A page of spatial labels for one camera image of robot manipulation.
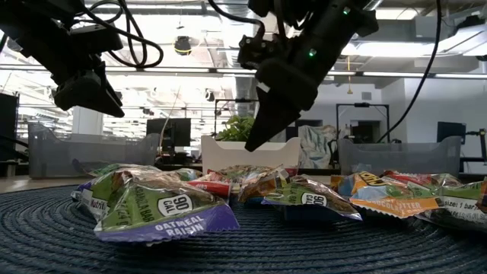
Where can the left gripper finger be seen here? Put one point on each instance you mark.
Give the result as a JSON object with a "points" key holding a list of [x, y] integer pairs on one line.
{"points": [[111, 85], [87, 95]]}

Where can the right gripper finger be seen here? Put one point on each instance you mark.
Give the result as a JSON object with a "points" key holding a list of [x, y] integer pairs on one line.
{"points": [[270, 122]]}

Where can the purple oatmeal raisin granola bar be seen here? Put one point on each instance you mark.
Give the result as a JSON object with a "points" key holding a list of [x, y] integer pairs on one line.
{"points": [[312, 198], [163, 213]]}

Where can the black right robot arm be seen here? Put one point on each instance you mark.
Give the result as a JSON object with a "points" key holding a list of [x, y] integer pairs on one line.
{"points": [[335, 23]]}

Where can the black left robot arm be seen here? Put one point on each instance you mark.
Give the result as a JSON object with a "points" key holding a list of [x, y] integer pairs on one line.
{"points": [[34, 23]]}

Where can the small potted green plant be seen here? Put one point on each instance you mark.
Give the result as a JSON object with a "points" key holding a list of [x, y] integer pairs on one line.
{"points": [[236, 129]]}

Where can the pale crumpled cover cloth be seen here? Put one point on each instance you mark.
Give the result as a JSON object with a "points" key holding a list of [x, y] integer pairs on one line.
{"points": [[316, 146]]}

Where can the white plastic bin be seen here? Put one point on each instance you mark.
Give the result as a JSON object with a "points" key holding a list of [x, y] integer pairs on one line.
{"points": [[228, 156]]}

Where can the grey translucent plastic bin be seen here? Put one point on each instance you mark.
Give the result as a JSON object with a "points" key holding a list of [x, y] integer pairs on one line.
{"points": [[399, 156], [57, 152]]}

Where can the black computer monitor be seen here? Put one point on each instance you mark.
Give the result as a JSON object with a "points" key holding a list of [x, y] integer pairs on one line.
{"points": [[451, 132], [169, 132]]}

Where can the black round hanging device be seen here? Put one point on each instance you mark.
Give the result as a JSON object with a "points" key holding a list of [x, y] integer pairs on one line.
{"points": [[182, 45]]}

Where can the black cabinet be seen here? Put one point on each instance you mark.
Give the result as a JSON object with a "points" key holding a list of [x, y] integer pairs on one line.
{"points": [[7, 125]]}

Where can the round dark blue woven placemat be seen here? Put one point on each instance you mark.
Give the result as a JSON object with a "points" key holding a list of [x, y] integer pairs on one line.
{"points": [[266, 251]]}

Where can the black equipment stand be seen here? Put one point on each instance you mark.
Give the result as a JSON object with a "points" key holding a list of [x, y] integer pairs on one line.
{"points": [[482, 148]]}

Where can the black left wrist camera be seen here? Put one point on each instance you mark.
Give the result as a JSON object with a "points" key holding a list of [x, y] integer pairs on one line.
{"points": [[95, 38]]}

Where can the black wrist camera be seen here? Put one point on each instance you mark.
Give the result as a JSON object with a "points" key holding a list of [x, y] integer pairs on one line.
{"points": [[258, 49], [95, 38]]}

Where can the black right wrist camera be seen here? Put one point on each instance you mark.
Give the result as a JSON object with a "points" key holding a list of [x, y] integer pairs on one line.
{"points": [[258, 49]]}

